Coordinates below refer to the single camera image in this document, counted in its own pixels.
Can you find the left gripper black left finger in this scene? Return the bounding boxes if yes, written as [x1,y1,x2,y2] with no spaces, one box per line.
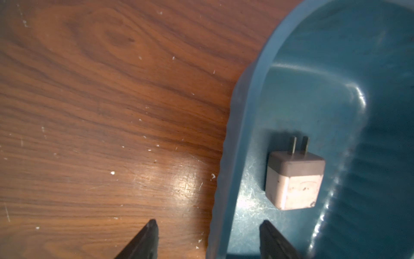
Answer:
[115,219,159,259]

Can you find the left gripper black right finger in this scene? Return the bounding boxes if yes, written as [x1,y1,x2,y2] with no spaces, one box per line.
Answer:
[259,220,302,259]

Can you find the dark teal storage tray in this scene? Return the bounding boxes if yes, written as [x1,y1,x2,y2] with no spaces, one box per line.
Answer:
[206,1,414,259]

